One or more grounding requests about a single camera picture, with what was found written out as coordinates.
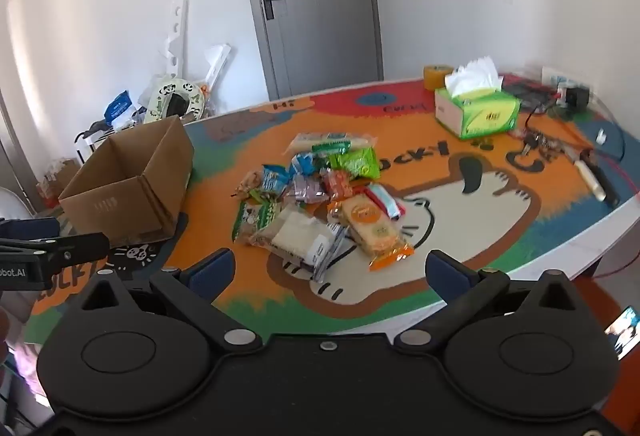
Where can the white chair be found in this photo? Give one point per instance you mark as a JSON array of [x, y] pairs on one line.
[[15, 203]]

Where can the bright green snack packet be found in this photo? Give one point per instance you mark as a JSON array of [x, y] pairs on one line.
[[357, 163]]

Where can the smartphone with lit screen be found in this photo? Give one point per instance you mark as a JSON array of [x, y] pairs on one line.
[[625, 331]]

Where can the dark green snack packet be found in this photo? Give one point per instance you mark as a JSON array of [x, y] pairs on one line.
[[330, 147]]

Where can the large orange biscuit packet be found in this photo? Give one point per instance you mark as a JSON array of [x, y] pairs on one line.
[[372, 226]]

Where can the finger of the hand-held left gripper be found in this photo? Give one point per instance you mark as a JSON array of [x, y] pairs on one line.
[[75, 253], [30, 228]]

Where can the green and white snack packet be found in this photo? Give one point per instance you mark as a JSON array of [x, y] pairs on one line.
[[252, 218]]

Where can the teal cartoon snack packet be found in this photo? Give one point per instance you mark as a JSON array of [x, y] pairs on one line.
[[275, 178]]

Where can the red white blue snack packet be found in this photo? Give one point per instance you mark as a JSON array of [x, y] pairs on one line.
[[385, 201]]

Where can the bunch of keys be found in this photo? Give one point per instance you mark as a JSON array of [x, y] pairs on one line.
[[532, 143]]

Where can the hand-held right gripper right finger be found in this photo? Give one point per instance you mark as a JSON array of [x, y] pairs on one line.
[[445, 273]]

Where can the green tissue box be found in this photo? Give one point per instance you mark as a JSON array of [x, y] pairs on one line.
[[480, 115]]

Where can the long cream cracker packet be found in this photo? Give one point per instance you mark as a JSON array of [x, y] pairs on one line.
[[310, 140]]

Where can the black frame rack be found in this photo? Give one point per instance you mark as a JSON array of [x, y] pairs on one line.
[[90, 135]]

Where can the pink clear snack packet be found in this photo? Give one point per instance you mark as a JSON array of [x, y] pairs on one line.
[[307, 188]]

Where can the yellow tape roll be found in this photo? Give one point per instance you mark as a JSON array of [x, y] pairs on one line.
[[436, 78]]

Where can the colourful cat printed table mat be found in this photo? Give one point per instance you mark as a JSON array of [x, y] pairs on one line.
[[450, 226]]

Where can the small white plug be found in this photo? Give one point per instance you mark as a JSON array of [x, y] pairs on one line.
[[602, 136]]

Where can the blue plastic bag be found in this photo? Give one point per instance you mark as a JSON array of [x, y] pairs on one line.
[[119, 105]]

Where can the brown cardboard box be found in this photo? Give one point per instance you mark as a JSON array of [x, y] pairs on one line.
[[125, 211]]

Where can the black power adapter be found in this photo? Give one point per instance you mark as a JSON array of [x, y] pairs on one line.
[[578, 98]]

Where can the orange-red snack packet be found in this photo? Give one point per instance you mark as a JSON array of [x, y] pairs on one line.
[[337, 186]]

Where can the plain grey door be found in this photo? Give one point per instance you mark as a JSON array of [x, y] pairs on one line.
[[15, 155]]

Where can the red and black pad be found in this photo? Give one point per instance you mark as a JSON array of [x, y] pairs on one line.
[[527, 90]]

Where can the white and black tool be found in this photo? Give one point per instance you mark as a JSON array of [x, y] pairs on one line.
[[592, 178]]

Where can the tall white foam board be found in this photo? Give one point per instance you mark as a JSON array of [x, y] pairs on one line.
[[176, 35]]

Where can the short white foam piece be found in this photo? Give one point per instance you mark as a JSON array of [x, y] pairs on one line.
[[217, 63]]

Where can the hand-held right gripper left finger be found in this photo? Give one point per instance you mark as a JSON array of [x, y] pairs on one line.
[[215, 271]]

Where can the brown snack packet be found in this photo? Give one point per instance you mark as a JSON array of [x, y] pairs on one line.
[[250, 183]]

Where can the brown carton with red print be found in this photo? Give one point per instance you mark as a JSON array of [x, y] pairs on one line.
[[57, 181]]

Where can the white power strip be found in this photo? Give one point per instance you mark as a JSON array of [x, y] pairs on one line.
[[565, 76]]

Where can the clear white bread packet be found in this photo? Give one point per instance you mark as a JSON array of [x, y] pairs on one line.
[[295, 236]]

